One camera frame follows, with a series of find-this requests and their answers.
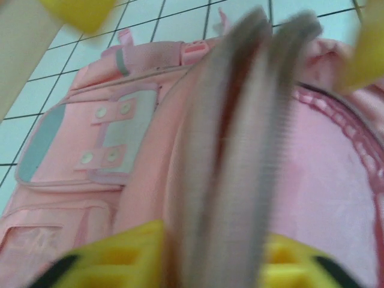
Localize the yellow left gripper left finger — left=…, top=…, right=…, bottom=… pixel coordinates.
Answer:
left=38, top=220, right=166, bottom=288

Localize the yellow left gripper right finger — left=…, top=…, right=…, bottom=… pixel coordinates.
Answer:
left=260, top=233, right=364, bottom=288

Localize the pink student backpack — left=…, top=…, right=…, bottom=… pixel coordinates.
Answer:
left=0, top=5, right=384, bottom=288

